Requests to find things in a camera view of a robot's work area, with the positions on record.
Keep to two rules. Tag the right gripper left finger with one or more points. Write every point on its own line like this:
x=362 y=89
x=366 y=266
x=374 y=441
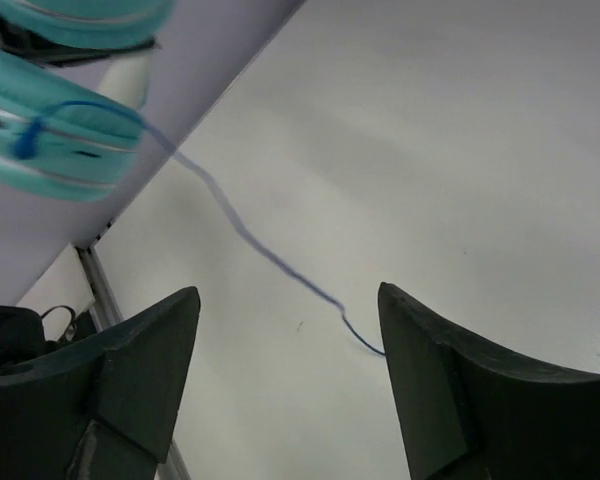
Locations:
x=47 y=427

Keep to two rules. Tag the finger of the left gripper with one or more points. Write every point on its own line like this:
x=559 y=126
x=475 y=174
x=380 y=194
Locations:
x=126 y=80

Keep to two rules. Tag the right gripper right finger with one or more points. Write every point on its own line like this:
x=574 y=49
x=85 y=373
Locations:
x=469 y=408

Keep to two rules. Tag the teal cat-ear headphones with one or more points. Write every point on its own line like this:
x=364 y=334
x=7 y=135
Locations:
x=59 y=137

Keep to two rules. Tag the aluminium rail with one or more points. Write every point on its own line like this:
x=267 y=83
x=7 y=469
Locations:
x=143 y=371

